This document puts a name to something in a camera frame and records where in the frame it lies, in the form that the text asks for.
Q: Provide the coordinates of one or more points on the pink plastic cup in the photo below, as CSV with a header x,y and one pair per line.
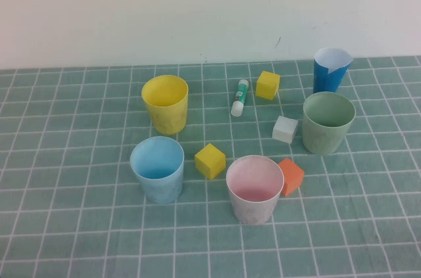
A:
x,y
251,212

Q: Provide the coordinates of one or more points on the orange foam cube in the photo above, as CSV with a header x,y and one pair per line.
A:
x,y
292,176

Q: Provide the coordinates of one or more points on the white green glue stick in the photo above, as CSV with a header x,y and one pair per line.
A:
x,y
240,95

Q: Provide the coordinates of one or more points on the green grid tablecloth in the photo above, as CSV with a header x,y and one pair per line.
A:
x,y
65,225

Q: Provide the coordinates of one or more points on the light blue plastic cup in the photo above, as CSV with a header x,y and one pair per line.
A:
x,y
158,189

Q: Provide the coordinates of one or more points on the yellow plastic cup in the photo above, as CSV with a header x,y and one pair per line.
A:
x,y
167,120

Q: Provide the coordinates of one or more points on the green plastic cup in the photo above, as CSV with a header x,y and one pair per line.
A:
x,y
320,143

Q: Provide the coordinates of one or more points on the white foam cube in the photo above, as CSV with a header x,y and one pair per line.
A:
x,y
284,129

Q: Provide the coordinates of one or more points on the yellow foam cube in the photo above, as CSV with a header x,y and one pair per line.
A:
x,y
210,161
267,85

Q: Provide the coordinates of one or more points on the blue paper cone cup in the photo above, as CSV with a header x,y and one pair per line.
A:
x,y
324,77

